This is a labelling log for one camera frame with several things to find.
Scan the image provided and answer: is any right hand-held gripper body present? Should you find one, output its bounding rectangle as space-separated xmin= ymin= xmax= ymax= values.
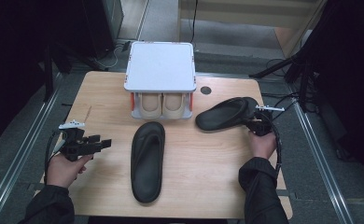
xmin=250 ymin=105 xmax=286 ymax=138

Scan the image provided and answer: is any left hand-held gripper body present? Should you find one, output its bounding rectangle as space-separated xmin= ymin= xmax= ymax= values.
xmin=58 ymin=119 xmax=102 ymax=162

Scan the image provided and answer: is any black flip-flop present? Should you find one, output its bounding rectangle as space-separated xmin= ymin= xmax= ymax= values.
xmin=194 ymin=96 xmax=260 ymax=133
xmin=130 ymin=120 xmax=166 ymax=204

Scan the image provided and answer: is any white shoe rack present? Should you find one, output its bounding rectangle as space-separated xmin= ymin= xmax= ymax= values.
xmin=123 ymin=40 xmax=198 ymax=120

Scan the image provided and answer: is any person's right hand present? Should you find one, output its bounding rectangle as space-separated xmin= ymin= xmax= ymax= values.
xmin=247 ymin=130 xmax=277 ymax=161

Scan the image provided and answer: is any person's left hand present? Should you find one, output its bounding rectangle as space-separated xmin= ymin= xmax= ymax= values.
xmin=46 ymin=153 xmax=94 ymax=189

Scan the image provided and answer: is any black tripod stand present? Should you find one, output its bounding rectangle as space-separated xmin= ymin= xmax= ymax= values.
xmin=248 ymin=46 xmax=328 ymax=113

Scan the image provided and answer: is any grey tape patch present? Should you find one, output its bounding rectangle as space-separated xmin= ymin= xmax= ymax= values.
xmin=275 ymin=189 xmax=296 ymax=199

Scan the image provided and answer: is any black curtain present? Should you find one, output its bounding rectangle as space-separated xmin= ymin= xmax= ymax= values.
xmin=0 ymin=0 xmax=116 ymax=148
xmin=295 ymin=0 xmax=364 ymax=185

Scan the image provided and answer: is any black floor cable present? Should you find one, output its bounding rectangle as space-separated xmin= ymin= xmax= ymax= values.
xmin=260 ymin=91 xmax=301 ymax=124

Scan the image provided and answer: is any metal floor rail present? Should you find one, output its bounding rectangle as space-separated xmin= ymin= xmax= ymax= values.
xmin=0 ymin=73 xmax=63 ymax=224
xmin=287 ymin=83 xmax=356 ymax=224

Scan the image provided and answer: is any white floor cable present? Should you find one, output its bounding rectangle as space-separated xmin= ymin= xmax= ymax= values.
xmin=97 ymin=46 xmax=125 ymax=69

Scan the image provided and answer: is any black hanging cable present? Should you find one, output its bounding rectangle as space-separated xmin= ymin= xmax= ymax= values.
xmin=189 ymin=0 xmax=200 ymax=45

